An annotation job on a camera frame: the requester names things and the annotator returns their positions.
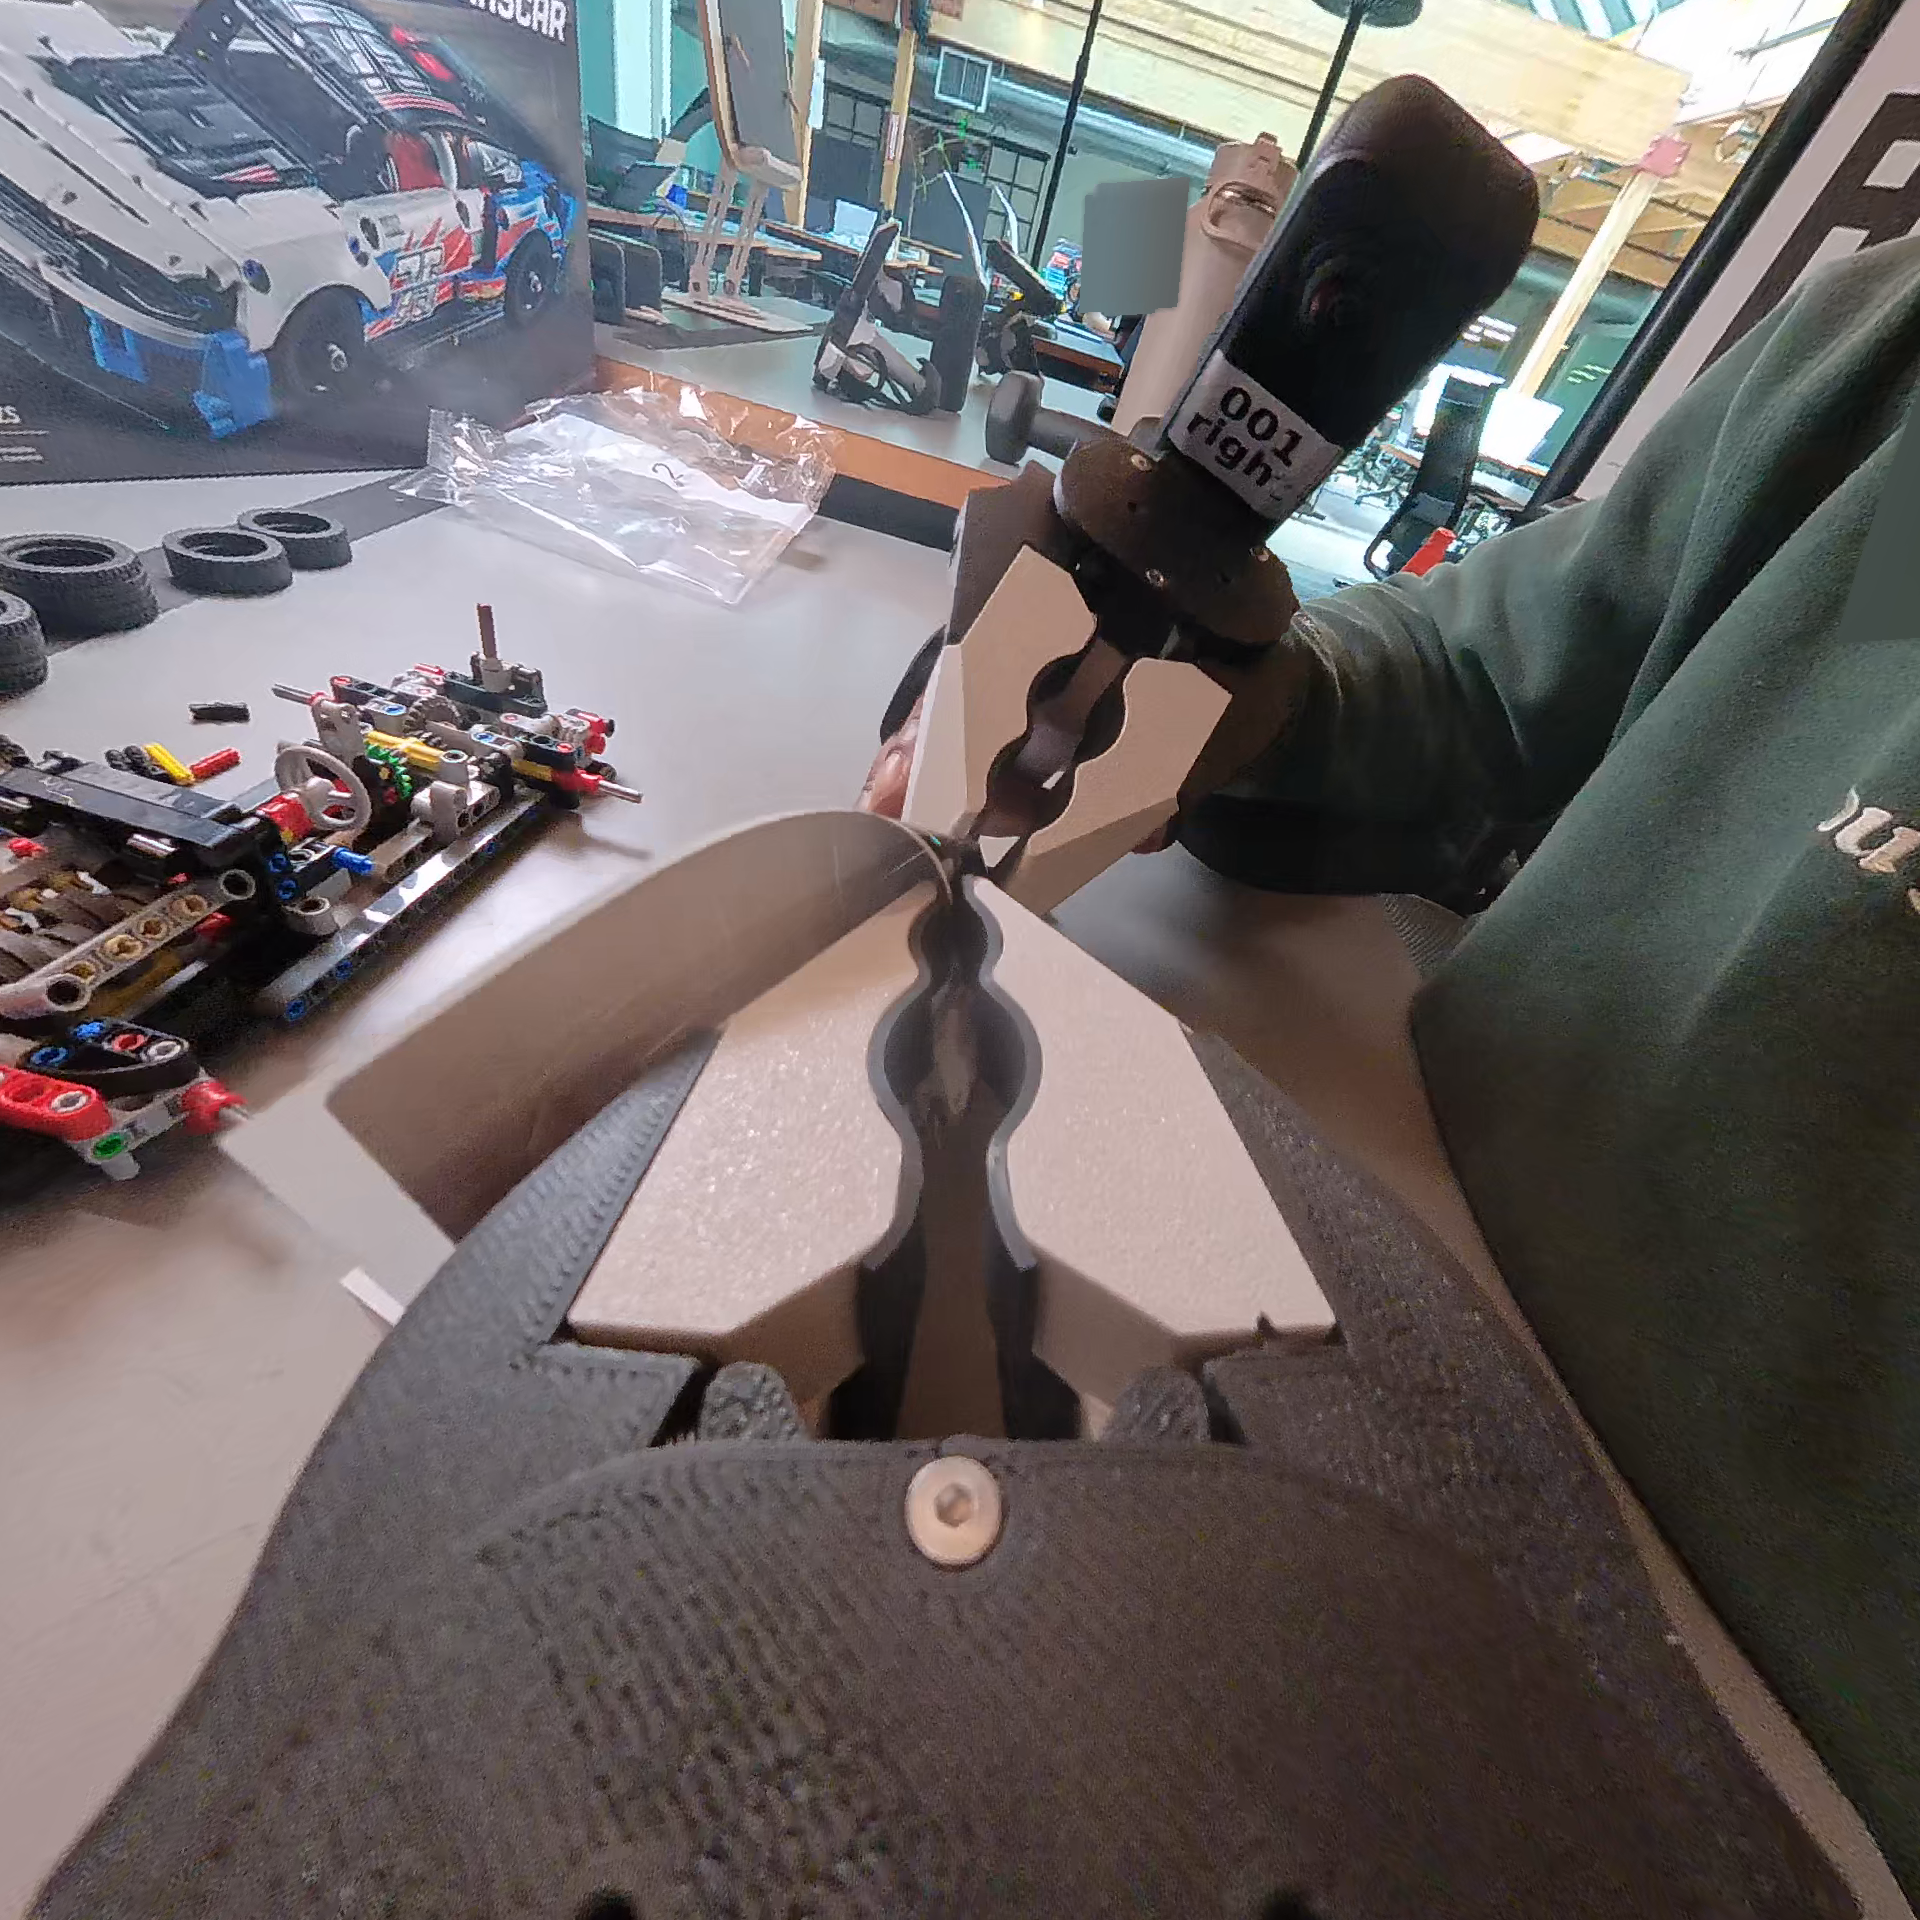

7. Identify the plywood stand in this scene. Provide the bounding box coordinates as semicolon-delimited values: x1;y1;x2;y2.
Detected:
659;0;823;335

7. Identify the black office chair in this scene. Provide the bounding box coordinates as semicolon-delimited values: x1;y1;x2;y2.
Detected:
1362;365;1486;579

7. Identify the wooden edged grey table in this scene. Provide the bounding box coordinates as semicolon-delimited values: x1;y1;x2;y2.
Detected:
592;322;1126;511

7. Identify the partly built lego car chassis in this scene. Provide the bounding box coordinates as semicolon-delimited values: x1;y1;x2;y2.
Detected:
0;599;645;1191

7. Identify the person's right forearm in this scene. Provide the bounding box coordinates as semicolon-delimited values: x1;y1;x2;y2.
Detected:
1177;231;1920;921

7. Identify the clear empty plastic bag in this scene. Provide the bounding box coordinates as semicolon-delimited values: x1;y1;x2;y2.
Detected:
393;383;836;609

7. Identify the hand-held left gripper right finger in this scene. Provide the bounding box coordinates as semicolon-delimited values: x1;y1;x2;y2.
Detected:
965;878;1340;1439

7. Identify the black dumbbell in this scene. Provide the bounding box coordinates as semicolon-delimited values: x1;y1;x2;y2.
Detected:
985;369;1119;472

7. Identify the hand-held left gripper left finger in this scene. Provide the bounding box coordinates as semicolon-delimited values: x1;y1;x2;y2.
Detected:
565;891;962;1439

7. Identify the black lego set box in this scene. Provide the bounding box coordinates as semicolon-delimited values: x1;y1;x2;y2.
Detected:
0;0;597;486

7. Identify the holographic lego sticker sheet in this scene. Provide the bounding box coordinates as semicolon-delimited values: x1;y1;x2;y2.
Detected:
325;808;976;1305

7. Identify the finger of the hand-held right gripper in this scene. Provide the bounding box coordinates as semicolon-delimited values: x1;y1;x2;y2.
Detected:
982;656;1236;911
902;465;1110;862

